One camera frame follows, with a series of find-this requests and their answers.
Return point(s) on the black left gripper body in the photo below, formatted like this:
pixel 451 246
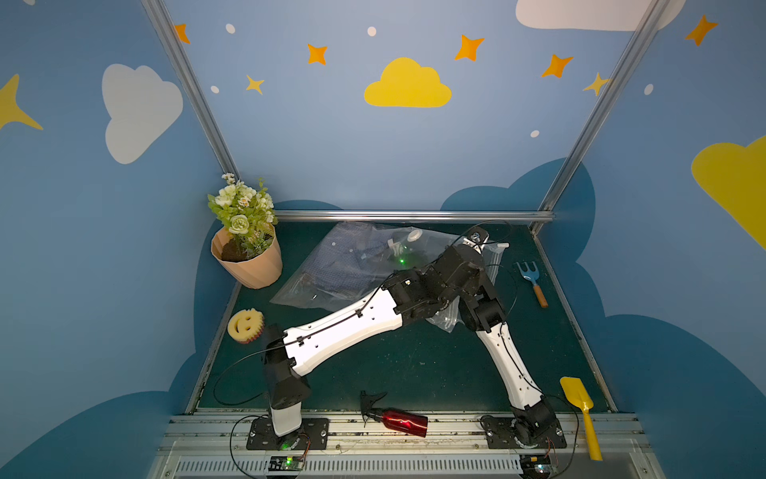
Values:
pixel 465 263

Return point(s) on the clear plastic vacuum bag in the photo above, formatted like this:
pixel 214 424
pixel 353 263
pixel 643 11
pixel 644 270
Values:
pixel 411 248

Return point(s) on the blue checked shirt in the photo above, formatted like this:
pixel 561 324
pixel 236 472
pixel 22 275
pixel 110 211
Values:
pixel 351 259

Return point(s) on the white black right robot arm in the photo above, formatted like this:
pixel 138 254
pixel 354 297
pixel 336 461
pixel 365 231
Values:
pixel 535 422

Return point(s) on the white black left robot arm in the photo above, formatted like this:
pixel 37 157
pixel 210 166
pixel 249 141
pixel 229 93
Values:
pixel 335 341

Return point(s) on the blue garden rake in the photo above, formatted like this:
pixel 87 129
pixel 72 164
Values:
pixel 531 273

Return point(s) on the red spray bottle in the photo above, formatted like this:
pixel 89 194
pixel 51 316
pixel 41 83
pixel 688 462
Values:
pixel 392 418

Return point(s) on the yellow plastic shovel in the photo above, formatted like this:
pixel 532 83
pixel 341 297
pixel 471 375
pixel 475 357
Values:
pixel 577 395

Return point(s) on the beige faceted flower pot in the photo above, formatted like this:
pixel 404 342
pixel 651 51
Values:
pixel 256 273

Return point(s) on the right green circuit board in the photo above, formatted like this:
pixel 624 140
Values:
pixel 536 467

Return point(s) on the green circuit board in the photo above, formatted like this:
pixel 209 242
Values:
pixel 536 467
pixel 285 464

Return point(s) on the white green artificial flowers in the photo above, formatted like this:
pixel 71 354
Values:
pixel 248 218

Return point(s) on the yellow smiley sponge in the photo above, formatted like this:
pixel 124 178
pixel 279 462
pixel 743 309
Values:
pixel 246 326

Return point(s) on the left green circuit board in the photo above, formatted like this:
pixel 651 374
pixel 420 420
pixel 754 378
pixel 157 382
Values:
pixel 285 464

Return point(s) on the aluminium back rail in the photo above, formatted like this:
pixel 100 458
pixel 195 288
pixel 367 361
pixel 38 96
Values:
pixel 461 217

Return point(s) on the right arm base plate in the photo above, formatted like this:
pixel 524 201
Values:
pixel 515 433

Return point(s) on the right aluminium frame post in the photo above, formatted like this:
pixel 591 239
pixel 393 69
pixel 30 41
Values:
pixel 647 29

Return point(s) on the aluminium frame post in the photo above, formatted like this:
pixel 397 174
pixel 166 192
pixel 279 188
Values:
pixel 647 29
pixel 174 47

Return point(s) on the aluminium front rail platform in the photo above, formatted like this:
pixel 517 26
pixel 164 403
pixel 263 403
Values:
pixel 221 445

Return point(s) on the left aluminium frame post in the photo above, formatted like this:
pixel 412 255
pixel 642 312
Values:
pixel 174 47

